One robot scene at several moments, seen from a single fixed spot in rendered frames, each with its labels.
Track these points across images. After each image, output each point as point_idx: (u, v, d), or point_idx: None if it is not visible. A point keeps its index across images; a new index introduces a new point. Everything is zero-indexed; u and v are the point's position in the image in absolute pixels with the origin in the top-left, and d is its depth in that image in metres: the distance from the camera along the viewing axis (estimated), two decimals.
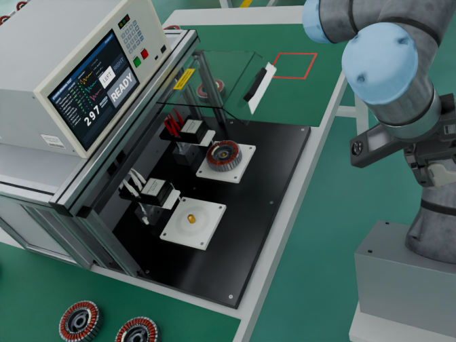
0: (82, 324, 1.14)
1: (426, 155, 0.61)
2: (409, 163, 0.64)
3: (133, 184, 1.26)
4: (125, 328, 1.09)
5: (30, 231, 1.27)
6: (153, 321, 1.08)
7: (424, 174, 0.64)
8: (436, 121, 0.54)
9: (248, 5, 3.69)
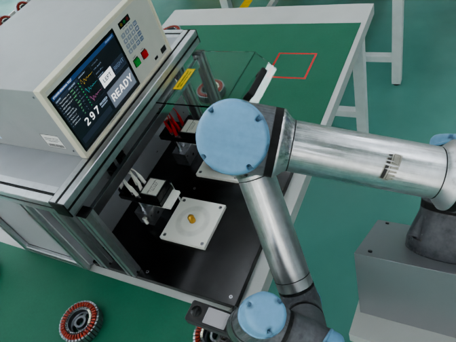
0: (82, 324, 1.14)
1: None
2: None
3: (133, 184, 1.26)
4: None
5: (30, 231, 1.27)
6: None
7: None
8: None
9: (248, 5, 3.69)
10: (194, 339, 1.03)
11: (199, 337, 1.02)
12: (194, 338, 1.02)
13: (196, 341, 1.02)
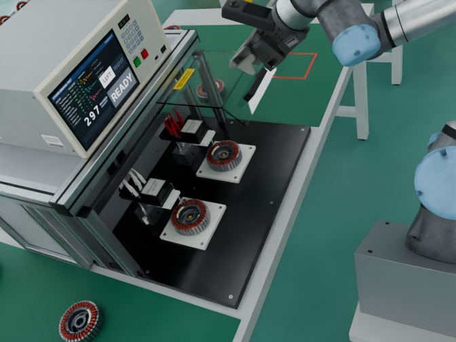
0: (82, 324, 1.14)
1: (265, 44, 0.89)
2: (250, 41, 0.90)
3: (133, 184, 1.26)
4: (184, 203, 1.27)
5: (30, 231, 1.27)
6: (206, 206, 1.24)
7: (247, 55, 0.92)
8: (300, 29, 0.85)
9: None
10: (172, 220, 1.25)
11: (176, 218, 1.24)
12: (172, 219, 1.24)
13: (173, 220, 1.24)
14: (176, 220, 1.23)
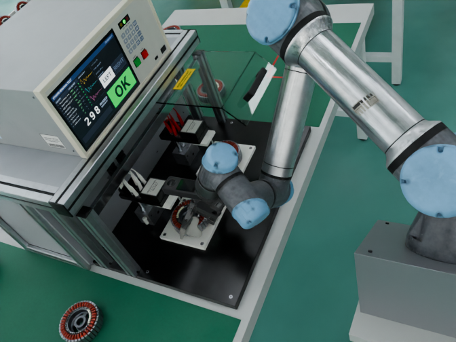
0: (82, 324, 1.14)
1: (199, 209, 1.11)
2: (188, 207, 1.13)
3: (133, 184, 1.26)
4: (184, 203, 1.27)
5: (30, 231, 1.27)
6: None
7: (191, 215, 1.13)
8: (218, 197, 1.06)
9: (248, 5, 3.69)
10: (172, 220, 1.25)
11: (176, 218, 1.24)
12: (172, 219, 1.24)
13: (173, 220, 1.24)
14: (176, 220, 1.23)
